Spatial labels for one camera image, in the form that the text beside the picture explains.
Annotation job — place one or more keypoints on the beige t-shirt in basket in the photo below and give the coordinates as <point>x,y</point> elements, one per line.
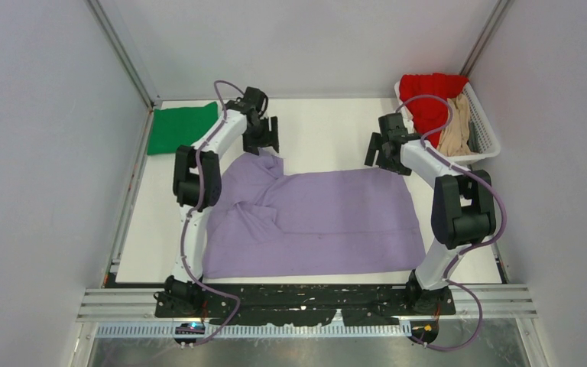
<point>454,139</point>

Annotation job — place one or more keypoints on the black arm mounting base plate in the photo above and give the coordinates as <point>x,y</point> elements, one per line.
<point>304,305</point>

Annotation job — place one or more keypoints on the lavender purple t-shirt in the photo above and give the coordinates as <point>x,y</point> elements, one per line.
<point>270,224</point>

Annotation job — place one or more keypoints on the red t-shirt in basket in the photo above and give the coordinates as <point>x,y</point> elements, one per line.
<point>426,99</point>

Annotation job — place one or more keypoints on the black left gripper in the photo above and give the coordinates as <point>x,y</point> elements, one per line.
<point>270,138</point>

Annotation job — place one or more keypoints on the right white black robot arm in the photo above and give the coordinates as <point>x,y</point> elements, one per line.
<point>463,206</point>

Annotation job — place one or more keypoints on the green folded t-shirt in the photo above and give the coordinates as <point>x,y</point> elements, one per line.
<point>180,126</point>

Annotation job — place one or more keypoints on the aluminium front frame rail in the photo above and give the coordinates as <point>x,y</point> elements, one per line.
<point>129,312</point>

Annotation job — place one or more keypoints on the white plastic laundry basket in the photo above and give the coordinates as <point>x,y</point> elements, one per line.
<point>482,142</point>

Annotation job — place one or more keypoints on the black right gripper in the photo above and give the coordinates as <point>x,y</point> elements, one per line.
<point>376,143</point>

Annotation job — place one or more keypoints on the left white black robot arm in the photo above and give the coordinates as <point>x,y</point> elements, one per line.
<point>197,183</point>

